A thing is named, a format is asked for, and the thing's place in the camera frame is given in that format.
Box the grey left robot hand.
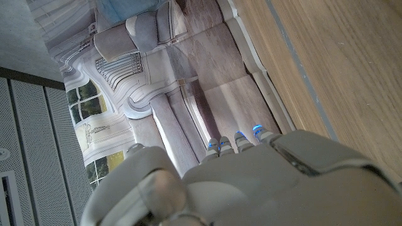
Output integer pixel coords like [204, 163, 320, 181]
[79, 124, 402, 226]

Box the printed sofa room backdrop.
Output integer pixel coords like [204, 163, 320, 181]
[26, 0, 298, 192]

